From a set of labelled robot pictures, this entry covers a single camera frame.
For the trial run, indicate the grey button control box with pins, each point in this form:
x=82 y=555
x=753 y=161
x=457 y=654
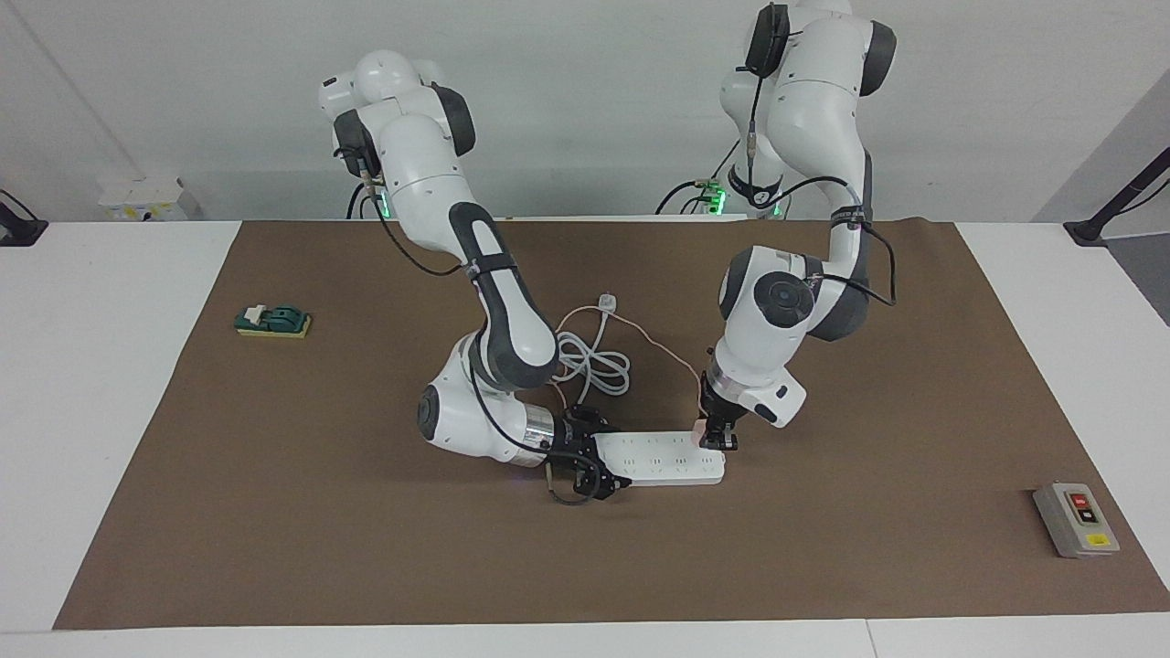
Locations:
x=1077 y=521

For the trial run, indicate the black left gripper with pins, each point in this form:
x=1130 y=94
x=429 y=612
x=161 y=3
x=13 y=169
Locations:
x=720 y=397

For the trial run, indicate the green knife switch yellow base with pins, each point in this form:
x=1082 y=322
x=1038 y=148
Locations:
x=272 y=320

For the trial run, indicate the white box yellow labels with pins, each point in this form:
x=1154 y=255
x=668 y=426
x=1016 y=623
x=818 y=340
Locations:
x=142 y=199

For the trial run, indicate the brown table mat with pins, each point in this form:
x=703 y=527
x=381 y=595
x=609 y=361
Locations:
x=320 y=512

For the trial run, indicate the white power strip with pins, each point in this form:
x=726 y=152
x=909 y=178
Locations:
x=667 y=457

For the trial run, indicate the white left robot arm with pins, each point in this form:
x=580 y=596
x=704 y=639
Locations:
x=795 y=110

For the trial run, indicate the pink charger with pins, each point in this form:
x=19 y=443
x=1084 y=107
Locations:
x=702 y=429

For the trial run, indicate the black desk clamp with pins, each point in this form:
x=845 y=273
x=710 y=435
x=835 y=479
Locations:
x=18 y=230

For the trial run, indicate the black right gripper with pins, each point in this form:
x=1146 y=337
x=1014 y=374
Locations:
x=574 y=448

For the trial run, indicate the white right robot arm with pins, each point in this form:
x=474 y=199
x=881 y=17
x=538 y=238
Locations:
x=507 y=311

